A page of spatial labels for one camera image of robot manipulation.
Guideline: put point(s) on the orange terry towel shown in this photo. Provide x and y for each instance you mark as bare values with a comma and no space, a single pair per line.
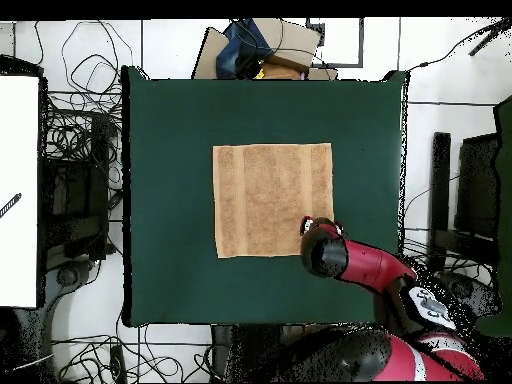
272,200

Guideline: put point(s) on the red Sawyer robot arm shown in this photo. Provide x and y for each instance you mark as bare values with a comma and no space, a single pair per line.
360,264

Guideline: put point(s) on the flat brown cardboard sheet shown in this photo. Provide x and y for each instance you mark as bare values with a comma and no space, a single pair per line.
208,60

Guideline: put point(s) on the dark green table cloth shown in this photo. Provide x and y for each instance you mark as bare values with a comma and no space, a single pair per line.
168,200

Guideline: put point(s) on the black stand base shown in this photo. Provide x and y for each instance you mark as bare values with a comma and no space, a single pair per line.
66,276
476,292

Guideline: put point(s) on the brown cardboard box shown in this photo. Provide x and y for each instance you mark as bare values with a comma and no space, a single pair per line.
296,44

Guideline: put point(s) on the blue jeans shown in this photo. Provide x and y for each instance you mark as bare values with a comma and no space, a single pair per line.
232,60

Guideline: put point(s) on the black equipment rack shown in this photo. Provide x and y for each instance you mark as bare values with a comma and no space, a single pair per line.
76,200

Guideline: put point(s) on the black rod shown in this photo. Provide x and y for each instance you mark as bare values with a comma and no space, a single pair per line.
490,40

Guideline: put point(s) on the white panel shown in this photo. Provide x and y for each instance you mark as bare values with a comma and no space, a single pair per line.
20,160

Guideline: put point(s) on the black chair frame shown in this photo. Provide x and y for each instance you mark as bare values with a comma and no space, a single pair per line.
476,188

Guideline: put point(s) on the grey square floor frame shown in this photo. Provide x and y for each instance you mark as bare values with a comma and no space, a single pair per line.
340,65

